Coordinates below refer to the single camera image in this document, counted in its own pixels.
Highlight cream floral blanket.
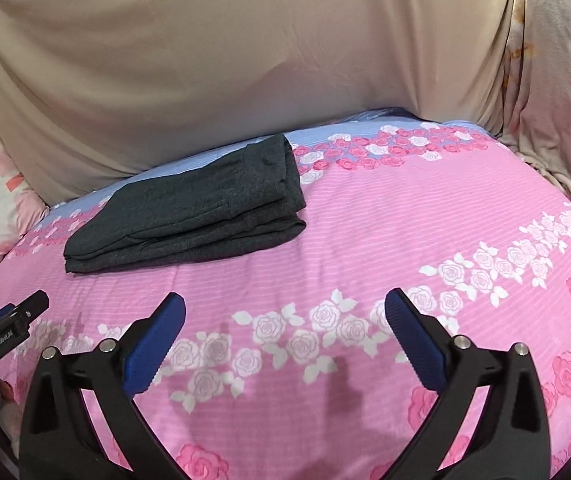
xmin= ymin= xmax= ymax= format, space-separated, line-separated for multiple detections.
xmin=495 ymin=0 xmax=571 ymax=221

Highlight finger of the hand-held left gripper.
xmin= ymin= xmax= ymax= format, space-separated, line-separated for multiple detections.
xmin=1 ymin=291 xmax=50 ymax=327

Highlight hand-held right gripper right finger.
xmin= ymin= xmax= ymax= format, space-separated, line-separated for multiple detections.
xmin=384 ymin=287 xmax=551 ymax=480

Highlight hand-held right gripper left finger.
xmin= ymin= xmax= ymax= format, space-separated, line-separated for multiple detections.
xmin=19 ymin=291 xmax=191 ymax=480

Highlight beige headboard cover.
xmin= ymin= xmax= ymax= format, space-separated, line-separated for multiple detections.
xmin=0 ymin=0 xmax=521 ymax=207

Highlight pink floral bedsheet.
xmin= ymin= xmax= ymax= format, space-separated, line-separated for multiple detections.
xmin=0 ymin=107 xmax=571 ymax=480

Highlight dark grey pants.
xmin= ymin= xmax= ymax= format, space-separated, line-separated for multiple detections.
xmin=64 ymin=134 xmax=307 ymax=275

